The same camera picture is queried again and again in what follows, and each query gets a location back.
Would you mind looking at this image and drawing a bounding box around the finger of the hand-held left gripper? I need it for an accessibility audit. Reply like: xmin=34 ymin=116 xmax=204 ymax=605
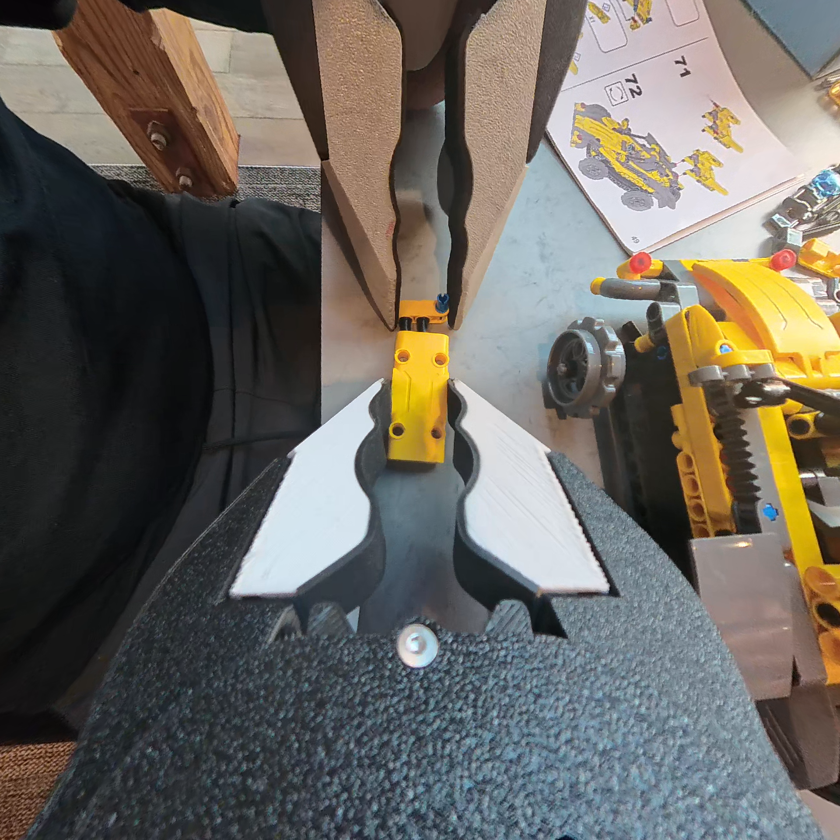
xmin=314 ymin=0 xmax=406 ymax=332
xmin=445 ymin=0 xmax=547 ymax=331

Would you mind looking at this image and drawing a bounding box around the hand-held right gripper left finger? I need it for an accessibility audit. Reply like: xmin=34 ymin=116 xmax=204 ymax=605
xmin=230 ymin=379 xmax=391 ymax=608

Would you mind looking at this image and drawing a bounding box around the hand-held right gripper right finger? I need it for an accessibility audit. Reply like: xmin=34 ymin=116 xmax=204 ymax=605
xmin=445 ymin=379 xmax=621 ymax=603

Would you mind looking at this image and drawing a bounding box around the yellow rectangular building panel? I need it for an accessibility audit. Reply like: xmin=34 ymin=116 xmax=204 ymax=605
xmin=386 ymin=330 xmax=452 ymax=468

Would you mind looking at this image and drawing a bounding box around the short yellow beam with pins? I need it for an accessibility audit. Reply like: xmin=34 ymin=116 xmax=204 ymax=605
xmin=398 ymin=293 xmax=452 ymax=331

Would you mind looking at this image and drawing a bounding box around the wooden desk leg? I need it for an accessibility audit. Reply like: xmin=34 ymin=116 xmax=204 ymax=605
xmin=52 ymin=0 xmax=240 ymax=198

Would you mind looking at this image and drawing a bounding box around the person's left hand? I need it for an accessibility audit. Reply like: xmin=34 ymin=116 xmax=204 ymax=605
xmin=406 ymin=66 xmax=448 ymax=111

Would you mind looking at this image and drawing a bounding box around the instruction booklet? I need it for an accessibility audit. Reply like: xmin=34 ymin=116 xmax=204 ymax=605
xmin=545 ymin=0 xmax=808 ymax=253

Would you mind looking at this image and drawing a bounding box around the yellow grey toy vehicle model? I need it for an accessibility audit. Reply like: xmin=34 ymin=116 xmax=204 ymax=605
xmin=541 ymin=252 xmax=840 ymax=788

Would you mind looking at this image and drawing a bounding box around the pile of small building pieces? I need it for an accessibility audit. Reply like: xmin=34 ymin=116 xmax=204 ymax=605
xmin=764 ymin=75 xmax=840 ymax=277

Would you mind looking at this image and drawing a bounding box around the blue cardboard box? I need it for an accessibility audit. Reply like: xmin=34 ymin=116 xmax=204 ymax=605
xmin=742 ymin=0 xmax=840 ymax=76

